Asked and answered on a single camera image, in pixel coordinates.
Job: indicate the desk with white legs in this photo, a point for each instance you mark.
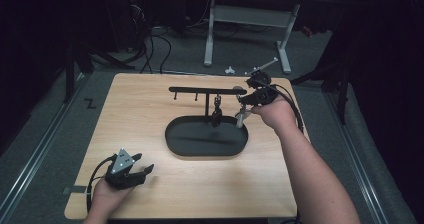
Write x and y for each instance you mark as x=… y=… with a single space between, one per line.
x=253 y=15

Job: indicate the person's right hand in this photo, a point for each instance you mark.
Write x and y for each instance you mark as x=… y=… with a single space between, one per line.
x=278 y=114

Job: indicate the black key rack with tray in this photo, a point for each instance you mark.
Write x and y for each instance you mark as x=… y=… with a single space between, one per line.
x=203 y=140

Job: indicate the grey tape strip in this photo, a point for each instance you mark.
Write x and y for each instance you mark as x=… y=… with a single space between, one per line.
x=76 y=189

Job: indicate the black metal stand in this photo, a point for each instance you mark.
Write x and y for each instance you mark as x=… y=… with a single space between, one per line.
x=342 y=94
x=69 y=74

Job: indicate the black car key fob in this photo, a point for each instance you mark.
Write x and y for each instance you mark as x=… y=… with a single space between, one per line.
x=216 y=115

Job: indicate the small white floor object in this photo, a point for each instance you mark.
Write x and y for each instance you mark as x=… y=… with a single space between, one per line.
x=229 y=71

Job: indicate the black floor tape mark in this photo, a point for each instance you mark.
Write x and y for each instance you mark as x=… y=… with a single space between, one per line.
x=90 y=103

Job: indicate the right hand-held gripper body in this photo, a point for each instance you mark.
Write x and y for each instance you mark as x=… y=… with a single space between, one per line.
x=263 y=95

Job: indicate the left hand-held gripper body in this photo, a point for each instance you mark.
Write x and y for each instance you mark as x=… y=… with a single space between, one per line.
x=119 y=175

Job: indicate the person's left hand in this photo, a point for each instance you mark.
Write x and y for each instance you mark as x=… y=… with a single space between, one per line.
x=108 y=199

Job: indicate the metal floor rail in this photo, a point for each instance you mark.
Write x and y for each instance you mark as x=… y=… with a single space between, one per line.
x=40 y=150
x=356 y=157

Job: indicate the red object under desk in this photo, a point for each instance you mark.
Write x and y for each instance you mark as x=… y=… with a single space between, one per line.
x=307 y=31

